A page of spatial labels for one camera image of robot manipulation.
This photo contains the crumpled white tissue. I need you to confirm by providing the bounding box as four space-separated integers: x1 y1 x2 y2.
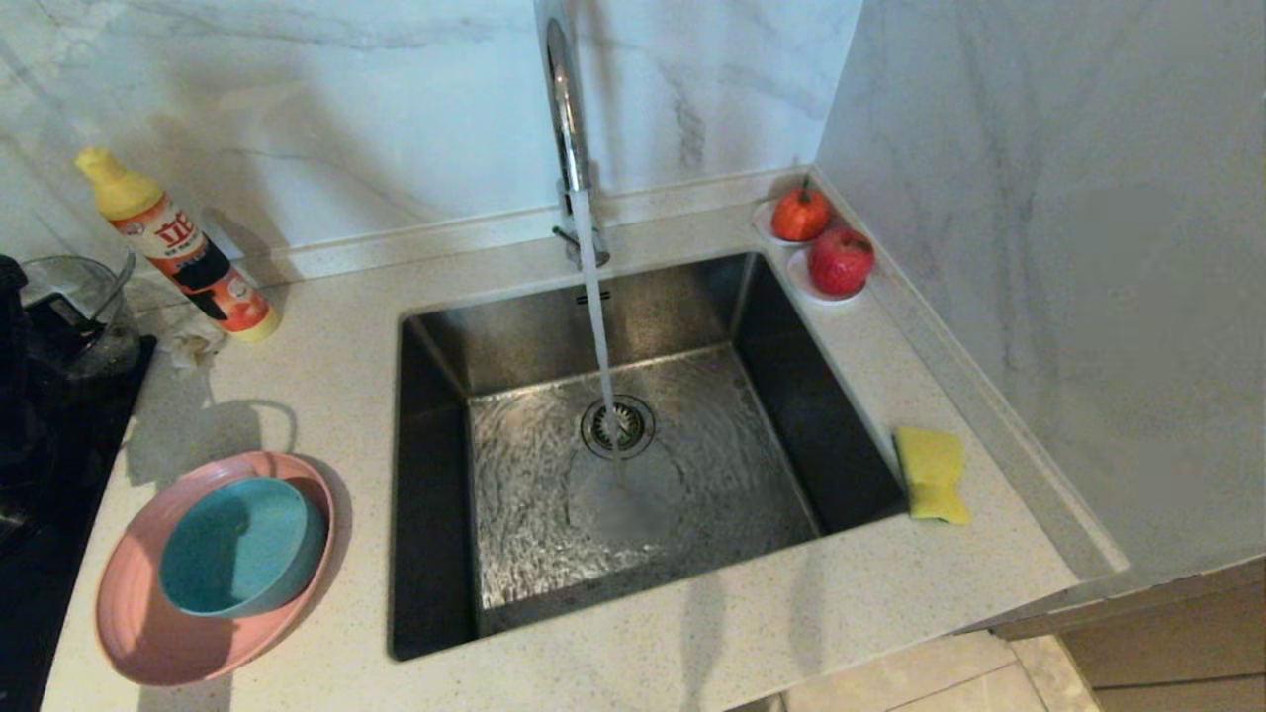
166 318 230 374

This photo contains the pink plate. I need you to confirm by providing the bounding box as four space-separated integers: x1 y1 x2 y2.
95 451 337 688

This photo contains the yellow sponge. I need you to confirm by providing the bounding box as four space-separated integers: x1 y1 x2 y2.
893 426 973 525

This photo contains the teal bowl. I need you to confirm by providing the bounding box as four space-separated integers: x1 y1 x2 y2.
158 477 329 620

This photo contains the round metal drain strainer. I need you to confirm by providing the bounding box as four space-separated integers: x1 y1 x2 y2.
582 396 657 462

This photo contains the running water stream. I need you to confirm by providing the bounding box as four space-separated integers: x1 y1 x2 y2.
572 188 630 466

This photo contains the small white dish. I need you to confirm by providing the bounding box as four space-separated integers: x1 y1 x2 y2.
787 249 869 308
752 201 832 250

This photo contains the orange dish soap bottle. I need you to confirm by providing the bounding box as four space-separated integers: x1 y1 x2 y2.
75 146 284 344

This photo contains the black induction cooktop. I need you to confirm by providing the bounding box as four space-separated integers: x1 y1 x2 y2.
0 336 159 712

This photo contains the red toy tomato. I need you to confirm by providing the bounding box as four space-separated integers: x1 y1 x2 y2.
771 178 831 245

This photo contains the clear glass bowl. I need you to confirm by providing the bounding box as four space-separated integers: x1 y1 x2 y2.
20 252 139 382

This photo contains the stainless steel sink basin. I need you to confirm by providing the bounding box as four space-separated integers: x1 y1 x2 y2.
389 252 911 662

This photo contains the light wooden cabinet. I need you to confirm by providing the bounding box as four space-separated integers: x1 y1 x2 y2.
989 554 1266 712

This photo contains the chrome gooseneck faucet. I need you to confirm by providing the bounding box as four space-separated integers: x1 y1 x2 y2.
534 0 610 270

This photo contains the red toy apple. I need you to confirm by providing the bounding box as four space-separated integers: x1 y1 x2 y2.
807 229 875 300

